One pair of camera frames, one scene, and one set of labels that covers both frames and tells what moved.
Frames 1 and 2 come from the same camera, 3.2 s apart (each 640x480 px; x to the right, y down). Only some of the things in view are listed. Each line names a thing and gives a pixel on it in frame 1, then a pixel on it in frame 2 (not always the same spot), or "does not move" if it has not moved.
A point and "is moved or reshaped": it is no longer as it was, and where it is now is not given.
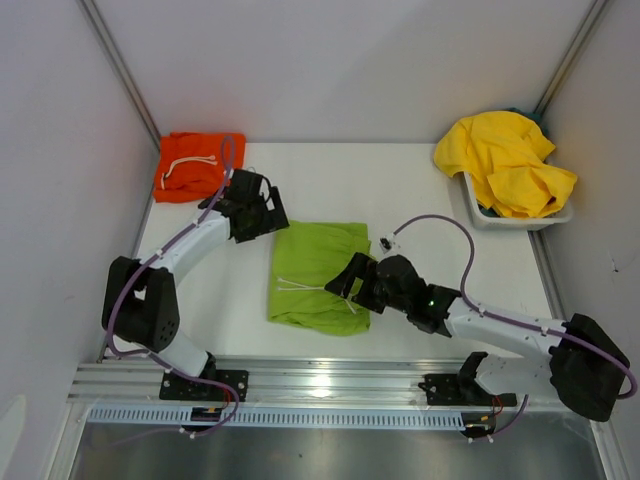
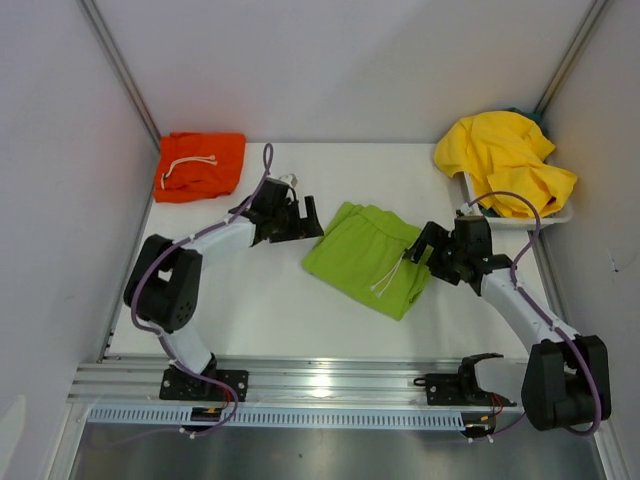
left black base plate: (174, 387) does not move
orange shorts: (192, 166) does not move
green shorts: (306, 257) is moved or reshaped
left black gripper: (273, 219) -> (303, 228)
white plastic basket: (482, 221) does not move
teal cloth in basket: (534, 116) does not move
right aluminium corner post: (589, 22) does not move
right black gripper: (361, 266) -> (429, 236)
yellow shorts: (508, 154) does not move
